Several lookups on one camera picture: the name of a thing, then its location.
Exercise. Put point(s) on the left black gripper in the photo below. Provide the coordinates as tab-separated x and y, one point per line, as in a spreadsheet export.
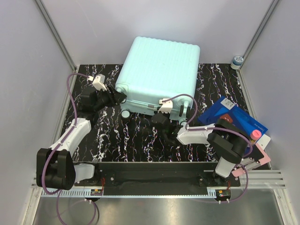
114	96

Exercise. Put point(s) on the mint green suitcase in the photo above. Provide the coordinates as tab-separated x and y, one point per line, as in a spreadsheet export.
156	69

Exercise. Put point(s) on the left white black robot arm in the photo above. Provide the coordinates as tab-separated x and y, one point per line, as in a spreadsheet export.
55	167

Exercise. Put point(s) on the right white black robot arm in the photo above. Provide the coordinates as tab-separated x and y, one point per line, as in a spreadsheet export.
227	141

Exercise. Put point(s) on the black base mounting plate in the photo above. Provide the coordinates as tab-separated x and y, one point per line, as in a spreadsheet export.
157	178

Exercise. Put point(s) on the red brown travel adapter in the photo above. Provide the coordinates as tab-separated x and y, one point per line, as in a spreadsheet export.
227	117

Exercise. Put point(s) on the pink cap small bottle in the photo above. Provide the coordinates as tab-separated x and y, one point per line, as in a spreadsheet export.
255	135

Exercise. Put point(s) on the blue white jar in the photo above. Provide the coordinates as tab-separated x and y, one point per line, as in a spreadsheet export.
237	62

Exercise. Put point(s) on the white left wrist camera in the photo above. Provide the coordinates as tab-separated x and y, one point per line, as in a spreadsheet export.
98	82

